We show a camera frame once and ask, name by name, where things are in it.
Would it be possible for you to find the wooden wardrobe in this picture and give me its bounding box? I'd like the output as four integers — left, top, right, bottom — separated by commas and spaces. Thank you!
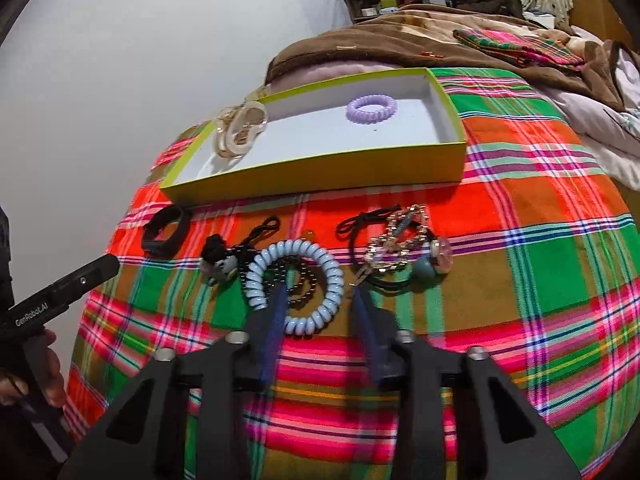
565, 0, 640, 47

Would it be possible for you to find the cream hair claw clip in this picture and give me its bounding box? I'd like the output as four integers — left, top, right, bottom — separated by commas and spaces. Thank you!
214, 101, 270, 159

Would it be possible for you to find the dark brown jacket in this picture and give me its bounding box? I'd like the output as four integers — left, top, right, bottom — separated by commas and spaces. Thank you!
452, 0, 526, 20

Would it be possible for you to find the black wristband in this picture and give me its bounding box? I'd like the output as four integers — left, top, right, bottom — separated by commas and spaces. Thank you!
141, 205, 194, 257

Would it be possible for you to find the black hair tie round charm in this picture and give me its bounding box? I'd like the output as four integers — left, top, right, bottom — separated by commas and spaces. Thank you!
336, 205, 454, 294

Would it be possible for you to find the pale pink quilt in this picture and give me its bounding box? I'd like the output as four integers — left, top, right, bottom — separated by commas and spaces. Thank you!
270, 35, 640, 192

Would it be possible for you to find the plaid bed cloth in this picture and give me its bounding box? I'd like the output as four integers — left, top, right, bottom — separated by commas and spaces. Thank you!
65, 67, 637, 480

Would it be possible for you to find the light blue spiral hair tie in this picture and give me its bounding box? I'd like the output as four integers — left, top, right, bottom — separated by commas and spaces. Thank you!
244, 240, 346, 337

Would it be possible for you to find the dark bead bracelet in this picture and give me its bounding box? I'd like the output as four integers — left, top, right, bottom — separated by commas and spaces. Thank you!
235, 230, 332, 312

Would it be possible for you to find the person's left hand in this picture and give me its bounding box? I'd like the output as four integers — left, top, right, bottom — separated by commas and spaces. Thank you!
0, 329, 67, 409

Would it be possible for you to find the rhinestone hair clip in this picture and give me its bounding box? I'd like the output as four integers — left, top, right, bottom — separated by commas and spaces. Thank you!
357, 204, 437, 282

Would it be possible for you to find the folded plaid cloth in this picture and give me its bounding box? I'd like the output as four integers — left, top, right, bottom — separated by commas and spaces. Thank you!
452, 27, 586, 69

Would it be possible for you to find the yellow-green cardboard box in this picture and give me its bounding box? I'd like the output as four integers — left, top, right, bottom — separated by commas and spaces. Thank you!
159, 67, 468, 206

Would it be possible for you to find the brown plush blanket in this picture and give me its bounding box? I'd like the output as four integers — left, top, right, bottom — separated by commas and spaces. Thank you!
265, 4, 640, 112

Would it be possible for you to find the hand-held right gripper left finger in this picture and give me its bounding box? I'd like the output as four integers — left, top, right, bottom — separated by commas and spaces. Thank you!
57, 280, 292, 480

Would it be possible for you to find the purple spiral hair tie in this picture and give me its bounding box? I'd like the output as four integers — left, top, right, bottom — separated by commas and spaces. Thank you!
346, 94, 399, 126

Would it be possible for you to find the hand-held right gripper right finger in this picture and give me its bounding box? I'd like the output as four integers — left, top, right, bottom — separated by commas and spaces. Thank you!
350, 285, 583, 480

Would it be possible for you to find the wooden shelf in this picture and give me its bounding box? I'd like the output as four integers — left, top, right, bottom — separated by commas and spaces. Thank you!
341, 0, 431, 24

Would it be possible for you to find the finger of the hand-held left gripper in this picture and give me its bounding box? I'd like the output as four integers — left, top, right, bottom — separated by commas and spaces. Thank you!
54, 253, 121, 305

